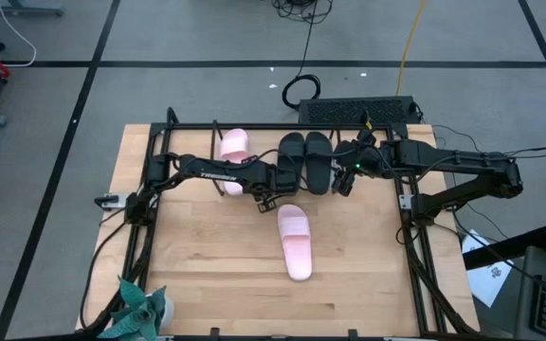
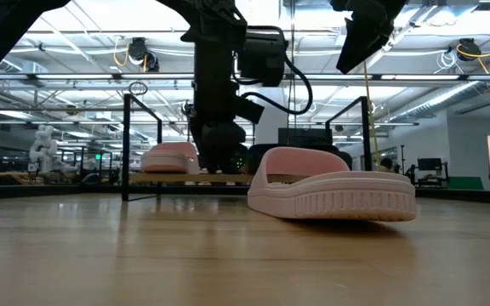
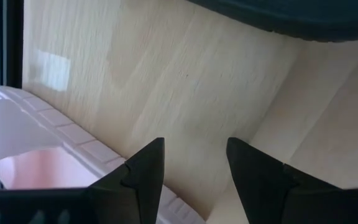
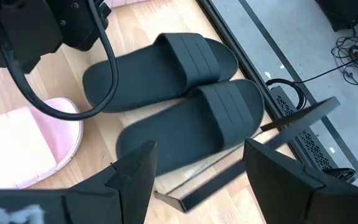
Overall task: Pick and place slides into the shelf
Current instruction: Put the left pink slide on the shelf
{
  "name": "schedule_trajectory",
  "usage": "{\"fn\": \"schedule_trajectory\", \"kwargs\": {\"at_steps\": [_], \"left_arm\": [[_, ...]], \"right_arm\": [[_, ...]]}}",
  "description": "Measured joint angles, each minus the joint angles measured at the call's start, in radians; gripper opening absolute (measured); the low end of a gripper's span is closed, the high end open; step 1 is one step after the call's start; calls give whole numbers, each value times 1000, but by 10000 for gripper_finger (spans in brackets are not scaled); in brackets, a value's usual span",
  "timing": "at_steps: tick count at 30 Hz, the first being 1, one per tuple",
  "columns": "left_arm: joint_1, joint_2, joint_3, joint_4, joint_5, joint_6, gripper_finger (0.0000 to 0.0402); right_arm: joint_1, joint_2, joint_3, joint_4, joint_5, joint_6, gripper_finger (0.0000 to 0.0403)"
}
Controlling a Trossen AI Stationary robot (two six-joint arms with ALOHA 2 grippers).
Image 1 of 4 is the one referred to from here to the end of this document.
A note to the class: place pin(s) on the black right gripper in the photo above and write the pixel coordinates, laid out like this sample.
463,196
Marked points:
363,158

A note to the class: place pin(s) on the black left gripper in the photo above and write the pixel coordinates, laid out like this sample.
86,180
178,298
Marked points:
286,182

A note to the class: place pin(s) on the black rubber slide sandal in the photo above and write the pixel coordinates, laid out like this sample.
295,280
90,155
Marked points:
291,149
318,166

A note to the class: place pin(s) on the pink rubber slide sandal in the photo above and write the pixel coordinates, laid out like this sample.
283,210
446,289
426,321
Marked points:
296,251
234,144

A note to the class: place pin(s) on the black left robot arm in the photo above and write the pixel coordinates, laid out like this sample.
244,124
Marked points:
216,174

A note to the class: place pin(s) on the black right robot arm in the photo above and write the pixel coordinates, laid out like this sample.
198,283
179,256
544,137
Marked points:
443,158

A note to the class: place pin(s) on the black perforated computer tower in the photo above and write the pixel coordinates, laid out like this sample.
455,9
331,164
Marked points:
358,111

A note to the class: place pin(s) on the black floor bar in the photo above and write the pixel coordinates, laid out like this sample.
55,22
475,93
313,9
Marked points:
505,248

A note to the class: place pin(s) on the white plant pot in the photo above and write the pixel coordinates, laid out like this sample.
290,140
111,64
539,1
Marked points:
169,312

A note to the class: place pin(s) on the white printed paper sheet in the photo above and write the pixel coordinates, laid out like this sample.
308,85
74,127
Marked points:
491,279

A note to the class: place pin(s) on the green artificial plant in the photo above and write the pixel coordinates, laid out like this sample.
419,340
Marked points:
135,312

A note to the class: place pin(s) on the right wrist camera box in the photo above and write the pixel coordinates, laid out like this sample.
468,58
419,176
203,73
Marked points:
344,184

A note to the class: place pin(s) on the black aluminium rig frame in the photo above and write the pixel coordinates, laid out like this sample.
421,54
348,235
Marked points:
263,126

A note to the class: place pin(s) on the silver mounting bracket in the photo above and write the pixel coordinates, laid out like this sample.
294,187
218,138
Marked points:
405,202
114,201

